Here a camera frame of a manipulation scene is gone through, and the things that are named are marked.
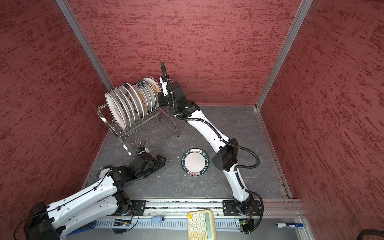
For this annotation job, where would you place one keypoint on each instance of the blue black tool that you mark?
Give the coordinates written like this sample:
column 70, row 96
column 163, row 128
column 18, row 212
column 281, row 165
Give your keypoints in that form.
column 84, row 228

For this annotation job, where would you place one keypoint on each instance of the orange patterned white plate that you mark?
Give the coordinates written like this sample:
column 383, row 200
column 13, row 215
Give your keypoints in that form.
column 155, row 87

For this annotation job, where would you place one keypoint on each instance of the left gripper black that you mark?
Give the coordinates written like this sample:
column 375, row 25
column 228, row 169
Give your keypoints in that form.
column 156, row 166

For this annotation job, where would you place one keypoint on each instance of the blue white marker pen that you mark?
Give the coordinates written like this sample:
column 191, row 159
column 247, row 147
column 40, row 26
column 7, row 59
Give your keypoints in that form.
column 289, row 225

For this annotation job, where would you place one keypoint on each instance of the stainless steel dish rack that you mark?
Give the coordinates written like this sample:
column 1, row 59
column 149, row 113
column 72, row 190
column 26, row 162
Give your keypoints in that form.
column 153, row 130

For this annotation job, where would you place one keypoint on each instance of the aluminium rail frame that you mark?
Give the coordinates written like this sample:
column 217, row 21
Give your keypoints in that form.
column 175, row 213

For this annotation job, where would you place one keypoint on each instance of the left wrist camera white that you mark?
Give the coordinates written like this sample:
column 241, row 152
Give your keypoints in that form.
column 142, row 149

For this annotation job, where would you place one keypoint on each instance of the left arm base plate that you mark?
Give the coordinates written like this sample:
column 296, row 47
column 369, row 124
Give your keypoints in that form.
column 136, row 207

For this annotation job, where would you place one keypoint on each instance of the left small circuit board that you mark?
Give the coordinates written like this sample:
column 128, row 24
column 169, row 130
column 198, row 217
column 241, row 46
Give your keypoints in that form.
column 121, row 223

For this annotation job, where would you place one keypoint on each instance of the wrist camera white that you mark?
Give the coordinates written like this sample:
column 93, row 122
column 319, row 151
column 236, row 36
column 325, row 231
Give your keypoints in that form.
column 142, row 149
column 164, row 84

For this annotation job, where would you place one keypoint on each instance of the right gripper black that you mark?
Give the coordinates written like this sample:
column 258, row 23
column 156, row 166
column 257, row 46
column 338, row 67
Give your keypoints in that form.
column 163, row 103

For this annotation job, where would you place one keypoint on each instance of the light blue eraser block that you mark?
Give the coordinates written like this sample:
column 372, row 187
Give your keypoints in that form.
column 157, row 219

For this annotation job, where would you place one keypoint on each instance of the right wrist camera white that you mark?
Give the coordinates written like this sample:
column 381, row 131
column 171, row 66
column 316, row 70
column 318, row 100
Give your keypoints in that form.
column 164, row 84

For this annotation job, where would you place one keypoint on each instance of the corner aluminium post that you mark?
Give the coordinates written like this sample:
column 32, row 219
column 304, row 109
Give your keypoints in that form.
column 81, row 36
column 290, row 37

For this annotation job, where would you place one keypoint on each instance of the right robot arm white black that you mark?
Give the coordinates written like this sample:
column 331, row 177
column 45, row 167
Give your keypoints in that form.
column 226, row 149

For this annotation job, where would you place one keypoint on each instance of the small circuit board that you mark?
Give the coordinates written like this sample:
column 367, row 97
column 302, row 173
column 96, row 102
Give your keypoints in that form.
column 246, row 226
column 121, row 223

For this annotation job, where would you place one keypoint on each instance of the right corner aluminium post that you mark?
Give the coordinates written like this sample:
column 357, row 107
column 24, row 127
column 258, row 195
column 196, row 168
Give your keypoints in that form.
column 290, row 37

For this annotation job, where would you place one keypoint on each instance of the white plate in rack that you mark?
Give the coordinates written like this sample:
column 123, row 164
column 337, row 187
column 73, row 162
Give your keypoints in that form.
column 135, row 100

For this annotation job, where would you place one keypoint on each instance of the left corner aluminium post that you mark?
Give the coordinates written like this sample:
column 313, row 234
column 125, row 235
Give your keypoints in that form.
column 81, row 36

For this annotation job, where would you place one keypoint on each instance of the green rimmed plate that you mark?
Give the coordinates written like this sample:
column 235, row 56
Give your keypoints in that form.
column 195, row 162

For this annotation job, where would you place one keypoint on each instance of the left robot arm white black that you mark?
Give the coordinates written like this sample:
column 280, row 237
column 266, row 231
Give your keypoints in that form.
column 103, row 198

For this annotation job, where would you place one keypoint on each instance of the front white plate red pattern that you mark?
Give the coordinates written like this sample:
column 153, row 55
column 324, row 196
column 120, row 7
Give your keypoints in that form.
column 116, row 110

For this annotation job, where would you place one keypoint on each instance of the yellow calculator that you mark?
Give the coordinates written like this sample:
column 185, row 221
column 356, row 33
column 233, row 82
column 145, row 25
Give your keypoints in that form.
column 201, row 225

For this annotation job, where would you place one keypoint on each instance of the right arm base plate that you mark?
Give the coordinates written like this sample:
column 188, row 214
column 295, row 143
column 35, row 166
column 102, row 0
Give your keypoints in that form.
column 235, row 208

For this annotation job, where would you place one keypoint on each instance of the right small circuit board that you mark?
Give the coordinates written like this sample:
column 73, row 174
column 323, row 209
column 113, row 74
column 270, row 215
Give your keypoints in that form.
column 246, row 226

